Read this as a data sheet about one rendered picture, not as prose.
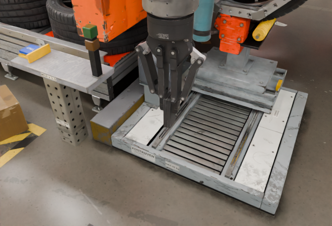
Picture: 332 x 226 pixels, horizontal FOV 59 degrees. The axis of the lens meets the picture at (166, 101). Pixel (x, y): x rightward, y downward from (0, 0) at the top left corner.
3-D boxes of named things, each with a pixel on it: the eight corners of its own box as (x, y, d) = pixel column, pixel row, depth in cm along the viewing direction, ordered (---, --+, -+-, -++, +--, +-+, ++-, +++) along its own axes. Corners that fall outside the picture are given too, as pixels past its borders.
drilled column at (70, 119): (89, 134, 155) (73, 65, 130) (75, 146, 149) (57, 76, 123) (74, 128, 159) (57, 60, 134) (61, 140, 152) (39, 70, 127)
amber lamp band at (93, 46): (101, 47, 111) (99, 38, 109) (94, 52, 108) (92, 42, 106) (92, 45, 113) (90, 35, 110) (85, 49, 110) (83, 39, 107)
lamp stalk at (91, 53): (103, 74, 118) (96, 26, 106) (98, 78, 116) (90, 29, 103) (97, 72, 120) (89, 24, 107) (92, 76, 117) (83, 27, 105)
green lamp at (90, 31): (99, 35, 108) (97, 24, 106) (92, 39, 105) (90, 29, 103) (90, 33, 110) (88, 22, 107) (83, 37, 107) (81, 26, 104)
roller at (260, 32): (276, 21, 153) (279, 10, 149) (262, 44, 132) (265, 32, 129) (265, 19, 155) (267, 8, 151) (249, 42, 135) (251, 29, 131)
